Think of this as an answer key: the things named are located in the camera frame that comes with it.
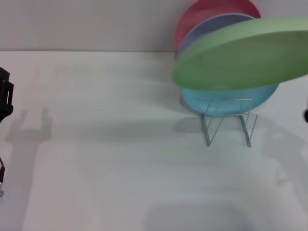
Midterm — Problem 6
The metal wire plate rack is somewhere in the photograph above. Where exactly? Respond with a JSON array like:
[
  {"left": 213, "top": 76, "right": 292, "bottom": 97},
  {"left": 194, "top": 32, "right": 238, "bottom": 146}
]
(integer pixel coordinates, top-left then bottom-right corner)
[{"left": 201, "top": 92, "right": 258, "bottom": 147}]

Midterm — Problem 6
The green round plate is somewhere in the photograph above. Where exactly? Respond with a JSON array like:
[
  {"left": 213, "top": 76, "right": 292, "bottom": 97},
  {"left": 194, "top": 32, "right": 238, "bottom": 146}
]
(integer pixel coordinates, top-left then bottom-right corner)
[{"left": 171, "top": 16, "right": 308, "bottom": 91}]

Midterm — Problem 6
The light blue round plate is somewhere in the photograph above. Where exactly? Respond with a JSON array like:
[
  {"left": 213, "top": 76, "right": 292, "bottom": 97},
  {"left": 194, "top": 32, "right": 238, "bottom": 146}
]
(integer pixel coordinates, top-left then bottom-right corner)
[{"left": 180, "top": 83, "right": 281, "bottom": 118}]

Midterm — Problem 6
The red round plate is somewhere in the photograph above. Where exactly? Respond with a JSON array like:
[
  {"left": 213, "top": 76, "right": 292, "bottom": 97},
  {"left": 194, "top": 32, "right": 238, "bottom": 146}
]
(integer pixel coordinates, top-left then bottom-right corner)
[{"left": 175, "top": 0, "right": 262, "bottom": 52}]

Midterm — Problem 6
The purple round plate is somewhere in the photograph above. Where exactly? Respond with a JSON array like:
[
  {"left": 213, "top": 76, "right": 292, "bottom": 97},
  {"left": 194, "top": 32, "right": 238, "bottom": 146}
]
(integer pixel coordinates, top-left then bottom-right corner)
[{"left": 179, "top": 13, "right": 256, "bottom": 55}]

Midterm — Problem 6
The thin left gripper cable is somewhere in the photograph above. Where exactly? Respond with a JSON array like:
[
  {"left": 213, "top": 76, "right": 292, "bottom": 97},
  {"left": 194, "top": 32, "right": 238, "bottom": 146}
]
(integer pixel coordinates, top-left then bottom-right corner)
[{"left": 0, "top": 157, "right": 6, "bottom": 198}]

